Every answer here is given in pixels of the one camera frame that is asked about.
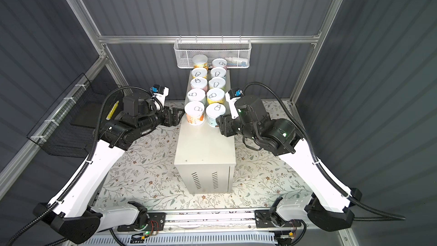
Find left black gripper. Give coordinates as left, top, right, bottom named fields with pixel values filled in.
left=138, top=104, right=184, bottom=136

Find teal label can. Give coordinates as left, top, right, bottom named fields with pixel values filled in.
left=187, top=88, right=207, bottom=104

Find pink label can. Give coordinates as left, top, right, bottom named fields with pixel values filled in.
left=212, top=58, right=228, bottom=69
left=190, top=77, right=208, bottom=92

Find yellow label can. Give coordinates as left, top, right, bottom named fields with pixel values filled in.
left=191, top=67, right=208, bottom=79

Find green orange label can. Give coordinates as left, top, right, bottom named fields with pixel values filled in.
left=192, top=54, right=208, bottom=70

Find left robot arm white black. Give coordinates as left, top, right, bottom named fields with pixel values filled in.
left=7, top=84, right=184, bottom=246

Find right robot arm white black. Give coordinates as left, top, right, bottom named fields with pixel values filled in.
left=216, top=88, right=405, bottom=232

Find white metal cabinet counter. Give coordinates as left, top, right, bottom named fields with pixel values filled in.
left=173, top=69, right=237, bottom=195

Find floral patterned mat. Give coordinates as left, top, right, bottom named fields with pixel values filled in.
left=94, top=126, right=312, bottom=211

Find tubes in white basket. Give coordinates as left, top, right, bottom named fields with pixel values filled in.
left=225, top=57, right=249, bottom=68

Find white wire mesh basket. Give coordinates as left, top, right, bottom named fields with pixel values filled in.
left=174, top=39, right=252, bottom=69

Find black wire wall basket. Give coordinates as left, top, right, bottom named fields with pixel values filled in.
left=27, top=74, right=120, bottom=158

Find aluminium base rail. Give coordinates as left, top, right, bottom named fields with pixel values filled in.
left=85, top=208, right=358, bottom=246

